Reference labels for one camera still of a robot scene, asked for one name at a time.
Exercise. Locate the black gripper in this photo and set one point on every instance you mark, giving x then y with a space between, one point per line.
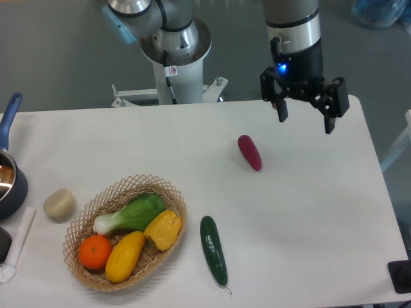
300 76

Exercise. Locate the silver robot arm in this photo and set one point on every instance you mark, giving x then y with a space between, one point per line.
296 23

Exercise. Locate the woven wicker basket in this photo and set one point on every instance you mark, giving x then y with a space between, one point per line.
111 200

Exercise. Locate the yellow mango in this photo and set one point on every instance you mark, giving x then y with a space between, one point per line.
124 257

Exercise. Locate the purple sweet potato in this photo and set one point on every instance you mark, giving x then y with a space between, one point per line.
250 152

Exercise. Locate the blue plastic bag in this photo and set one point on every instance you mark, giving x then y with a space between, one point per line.
377 14

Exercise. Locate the dark green cucumber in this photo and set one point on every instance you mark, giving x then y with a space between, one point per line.
213 252

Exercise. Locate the yellow bell pepper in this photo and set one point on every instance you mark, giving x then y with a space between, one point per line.
164 229

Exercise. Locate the black device bottom right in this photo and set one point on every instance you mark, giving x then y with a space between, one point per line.
400 275

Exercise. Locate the green bok choy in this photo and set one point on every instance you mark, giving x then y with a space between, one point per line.
134 216

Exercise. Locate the orange tangerine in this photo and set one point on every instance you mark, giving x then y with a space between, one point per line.
94 252

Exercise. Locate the beige potato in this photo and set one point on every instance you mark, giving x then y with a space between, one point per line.
59 204

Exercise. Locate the dark blue saucepan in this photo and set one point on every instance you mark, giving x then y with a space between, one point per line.
14 184

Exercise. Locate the black object left edge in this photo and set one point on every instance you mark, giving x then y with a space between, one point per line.
5 244

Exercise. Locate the white plastic spoon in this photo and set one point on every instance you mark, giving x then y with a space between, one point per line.
8 267

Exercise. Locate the white frame right edge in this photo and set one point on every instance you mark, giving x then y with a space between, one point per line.
399 145

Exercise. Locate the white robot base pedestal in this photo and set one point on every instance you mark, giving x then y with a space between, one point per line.
178 60

